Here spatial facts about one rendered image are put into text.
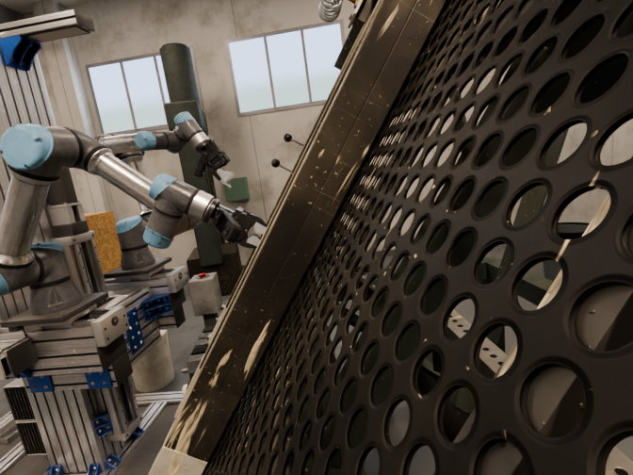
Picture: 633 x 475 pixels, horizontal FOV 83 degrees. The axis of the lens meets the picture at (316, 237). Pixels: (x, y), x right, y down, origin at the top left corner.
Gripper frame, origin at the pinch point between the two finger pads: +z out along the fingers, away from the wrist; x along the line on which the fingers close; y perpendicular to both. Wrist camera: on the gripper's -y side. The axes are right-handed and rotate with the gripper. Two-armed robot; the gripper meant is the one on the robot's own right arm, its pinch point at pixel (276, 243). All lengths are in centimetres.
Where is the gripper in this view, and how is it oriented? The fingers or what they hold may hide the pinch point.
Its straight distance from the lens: 97.5
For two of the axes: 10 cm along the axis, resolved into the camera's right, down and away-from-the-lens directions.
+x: -4.6, 8.8, 1.3
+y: -0.8, -1.9, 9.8
